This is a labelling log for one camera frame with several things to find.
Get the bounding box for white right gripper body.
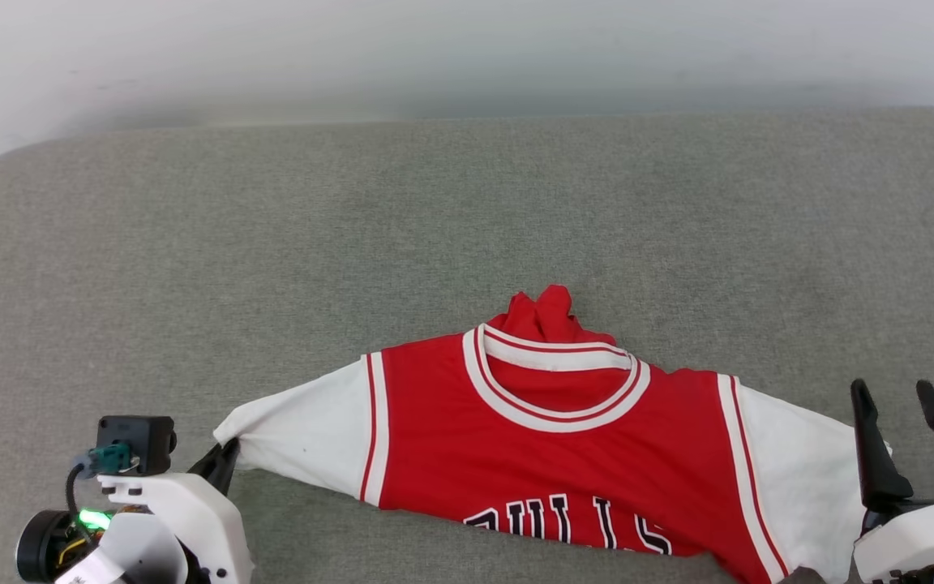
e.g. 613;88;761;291
852;491;934;584

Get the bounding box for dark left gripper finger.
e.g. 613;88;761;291
188;438;242;497

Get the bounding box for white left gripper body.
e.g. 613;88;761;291
16;473;254;584

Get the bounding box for red white basketball jersey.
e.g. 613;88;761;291
214;284;893;584

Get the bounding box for grey fabric sofa cushion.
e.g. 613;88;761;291
0;108;934;584

